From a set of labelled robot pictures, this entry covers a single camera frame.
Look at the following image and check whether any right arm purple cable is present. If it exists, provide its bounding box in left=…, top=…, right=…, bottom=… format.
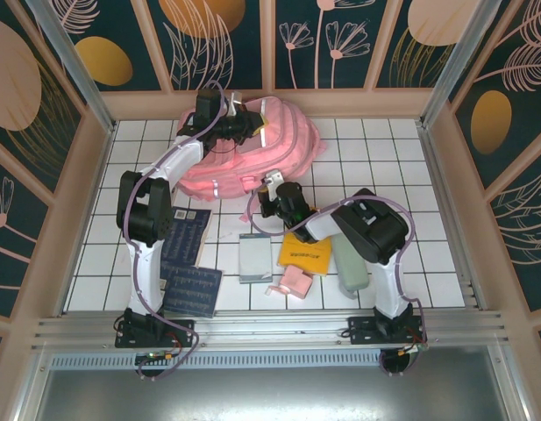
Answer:
left=246, top=175, right=431, bottom=378

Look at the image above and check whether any aluminium side rail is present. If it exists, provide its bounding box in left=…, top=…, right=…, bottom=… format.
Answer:
left=416, top=122, right=491, bottom=313

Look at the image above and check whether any perforated metal cable tray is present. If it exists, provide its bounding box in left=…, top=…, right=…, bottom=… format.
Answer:
left=48, top=353, right=507, bottom=372

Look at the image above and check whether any small controller board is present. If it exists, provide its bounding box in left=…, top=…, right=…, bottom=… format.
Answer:
left=135, top=349, right=177, bottom=366
left=396, top=343, right=431, bottom=357

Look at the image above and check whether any grey metal sheet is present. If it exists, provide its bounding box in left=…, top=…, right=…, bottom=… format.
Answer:
left=32, top=367, right=530, bottom=421

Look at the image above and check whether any pink tape dispenser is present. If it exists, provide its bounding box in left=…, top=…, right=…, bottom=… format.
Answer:
left=265, top=264, right=314, bottom=302

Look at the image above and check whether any yellow book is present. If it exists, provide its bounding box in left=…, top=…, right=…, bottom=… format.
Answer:
left=276, top=231, right=333, bottom=279

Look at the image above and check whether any aluminium frame rail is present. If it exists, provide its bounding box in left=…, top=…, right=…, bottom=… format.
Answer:
left=31, top=309, right=512, bottom=353

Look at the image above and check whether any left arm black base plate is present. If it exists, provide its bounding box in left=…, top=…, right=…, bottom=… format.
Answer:
left=115, top=309, right=196, bottom=350

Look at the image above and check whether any grey white notebook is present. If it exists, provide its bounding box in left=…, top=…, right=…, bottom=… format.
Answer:
left=238, top=232, right=274, bottom=286

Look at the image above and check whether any dark blue book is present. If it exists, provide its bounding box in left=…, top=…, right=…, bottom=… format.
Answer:
left=161, top=205, right=213, bottom=268
left=158, top=261, right=224, bottom=319

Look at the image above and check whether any aluminium corner post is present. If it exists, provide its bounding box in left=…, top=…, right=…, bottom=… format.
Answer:
left=418, top=0, right=507, bottom=129
left=26, top=0, right=118, bottom=135

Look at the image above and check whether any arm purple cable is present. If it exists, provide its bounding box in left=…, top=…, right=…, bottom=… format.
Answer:
left=246, top=175, right=431, bottom=378
left=116, top=80, right=230, bottom=382

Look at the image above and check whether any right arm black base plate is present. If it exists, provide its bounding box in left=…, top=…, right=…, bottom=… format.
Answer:
left=347, top=315, right=429, bottom=350

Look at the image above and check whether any pink backpack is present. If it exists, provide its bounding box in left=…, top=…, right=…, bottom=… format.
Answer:
left=176, top=96, right=329, bottom=225

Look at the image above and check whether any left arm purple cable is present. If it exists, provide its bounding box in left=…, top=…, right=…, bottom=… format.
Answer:
left=116, top=80, right=230, bottom=382

